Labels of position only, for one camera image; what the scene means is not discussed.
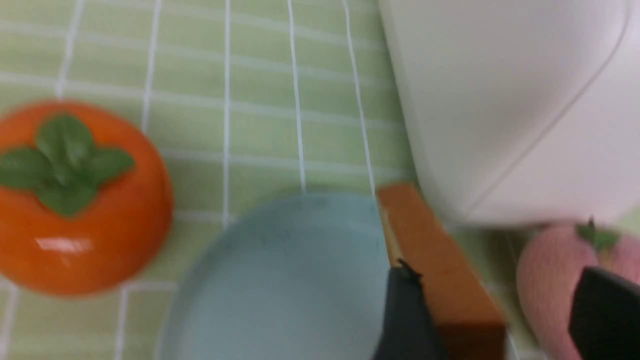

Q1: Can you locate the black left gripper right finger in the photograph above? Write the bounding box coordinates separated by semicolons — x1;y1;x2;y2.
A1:
568;266;640;360

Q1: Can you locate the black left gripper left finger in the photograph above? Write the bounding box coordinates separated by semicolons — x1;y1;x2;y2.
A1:
372;260;448;360

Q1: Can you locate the orange persimmon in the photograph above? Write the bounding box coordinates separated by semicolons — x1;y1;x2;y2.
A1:
0;99;174;296

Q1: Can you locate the white toaster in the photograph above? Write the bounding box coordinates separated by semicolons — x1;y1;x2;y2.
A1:
379;0;640;227

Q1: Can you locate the green checkered tablecloth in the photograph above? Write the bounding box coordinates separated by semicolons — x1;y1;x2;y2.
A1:
1;0;552;360

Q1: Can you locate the light blue plate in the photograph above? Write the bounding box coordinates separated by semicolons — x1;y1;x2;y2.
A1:
155;191;390;360

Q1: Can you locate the pink peach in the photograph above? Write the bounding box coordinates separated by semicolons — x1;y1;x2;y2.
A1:
516;219;640;360

